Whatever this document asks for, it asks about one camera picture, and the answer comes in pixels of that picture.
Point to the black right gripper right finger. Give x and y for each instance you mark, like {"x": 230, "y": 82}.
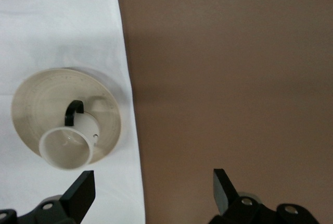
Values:
{"x": 225, "y": 190}

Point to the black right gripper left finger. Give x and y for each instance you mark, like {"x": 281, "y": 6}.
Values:
{"x": 82, "y": 195}

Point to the beige gray plate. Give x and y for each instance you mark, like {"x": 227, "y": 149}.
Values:
{"x": 33, "y": 109}

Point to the white cloth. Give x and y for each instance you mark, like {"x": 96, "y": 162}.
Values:
{"x": 59, "y": 26}

